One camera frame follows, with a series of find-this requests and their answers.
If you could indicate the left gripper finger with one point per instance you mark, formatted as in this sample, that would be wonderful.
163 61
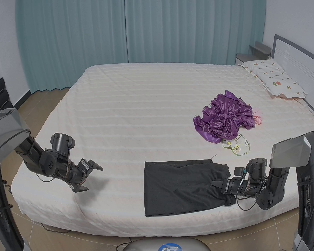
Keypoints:
96 166
81 189

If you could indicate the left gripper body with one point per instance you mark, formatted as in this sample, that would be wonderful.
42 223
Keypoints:
79 175

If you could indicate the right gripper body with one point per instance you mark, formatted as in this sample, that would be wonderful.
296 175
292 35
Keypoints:
233 186

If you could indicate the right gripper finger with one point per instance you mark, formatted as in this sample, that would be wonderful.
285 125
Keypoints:
216 184

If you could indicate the black T-shirt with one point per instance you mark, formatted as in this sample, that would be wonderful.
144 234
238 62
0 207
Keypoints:
178 187

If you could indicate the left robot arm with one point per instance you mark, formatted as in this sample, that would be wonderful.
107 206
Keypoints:
7 140

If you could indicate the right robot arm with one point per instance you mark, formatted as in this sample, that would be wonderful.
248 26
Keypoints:
290 150

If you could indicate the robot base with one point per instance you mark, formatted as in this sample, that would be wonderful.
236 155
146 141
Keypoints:
167 246

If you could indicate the bed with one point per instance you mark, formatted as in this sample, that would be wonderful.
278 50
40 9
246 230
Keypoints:
136 101

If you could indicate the white printed garment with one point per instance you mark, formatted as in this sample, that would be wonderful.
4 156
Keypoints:
236 146

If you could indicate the purple satin garment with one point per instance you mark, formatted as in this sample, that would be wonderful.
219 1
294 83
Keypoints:
225 116

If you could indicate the pink garment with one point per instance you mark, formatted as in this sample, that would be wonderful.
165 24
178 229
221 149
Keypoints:
259 118

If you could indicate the black chest of drawers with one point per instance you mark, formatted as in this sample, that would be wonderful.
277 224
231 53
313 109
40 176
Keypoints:
0 95

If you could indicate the white printed pillow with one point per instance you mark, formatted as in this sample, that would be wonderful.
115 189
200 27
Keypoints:
274 78

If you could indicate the blue-green curtain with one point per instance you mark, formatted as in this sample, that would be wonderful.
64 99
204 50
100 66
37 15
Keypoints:
193 22
68 35

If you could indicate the grey bedside table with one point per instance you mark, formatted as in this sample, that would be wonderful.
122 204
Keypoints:
253 52

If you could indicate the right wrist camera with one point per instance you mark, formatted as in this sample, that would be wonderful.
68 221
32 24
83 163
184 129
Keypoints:
240 172

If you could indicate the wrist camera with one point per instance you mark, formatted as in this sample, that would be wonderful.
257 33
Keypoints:
71 142
240 172

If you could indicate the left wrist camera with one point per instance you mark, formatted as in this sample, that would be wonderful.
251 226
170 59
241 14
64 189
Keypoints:
71 142

